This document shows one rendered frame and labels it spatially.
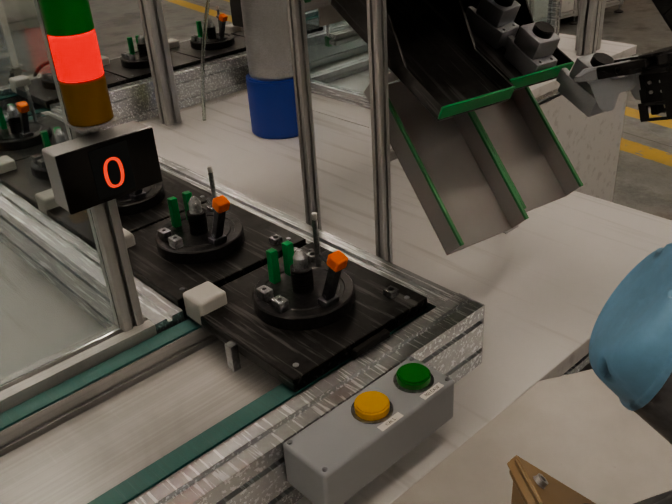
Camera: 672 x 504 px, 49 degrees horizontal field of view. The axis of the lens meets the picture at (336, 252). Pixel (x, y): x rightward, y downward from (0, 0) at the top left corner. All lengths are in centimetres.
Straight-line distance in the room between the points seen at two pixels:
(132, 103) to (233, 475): 149
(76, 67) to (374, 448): 52
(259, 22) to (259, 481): 124
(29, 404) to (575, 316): 79
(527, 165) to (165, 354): 64
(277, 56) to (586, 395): 114
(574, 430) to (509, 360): 15
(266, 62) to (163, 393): 106
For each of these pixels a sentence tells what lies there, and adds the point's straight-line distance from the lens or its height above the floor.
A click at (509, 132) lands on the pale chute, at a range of 126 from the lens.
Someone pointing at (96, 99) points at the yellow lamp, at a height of 129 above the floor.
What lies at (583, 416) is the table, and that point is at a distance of 102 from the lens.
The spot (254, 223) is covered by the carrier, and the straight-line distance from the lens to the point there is 124.
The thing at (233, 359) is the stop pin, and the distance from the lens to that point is 97.
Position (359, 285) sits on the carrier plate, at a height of 97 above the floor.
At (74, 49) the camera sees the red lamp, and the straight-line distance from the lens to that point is 85.
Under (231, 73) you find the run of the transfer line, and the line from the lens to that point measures 230.
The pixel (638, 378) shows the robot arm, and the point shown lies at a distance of 55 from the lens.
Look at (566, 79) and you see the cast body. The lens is 109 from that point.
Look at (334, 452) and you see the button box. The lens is 80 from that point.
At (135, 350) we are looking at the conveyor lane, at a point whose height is 95.
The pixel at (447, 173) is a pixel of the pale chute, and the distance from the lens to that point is 113.
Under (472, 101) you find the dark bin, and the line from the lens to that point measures 102.
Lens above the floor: 153
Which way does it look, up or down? 30 degrees down
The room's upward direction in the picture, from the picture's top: 4 degrees counter-clockwise
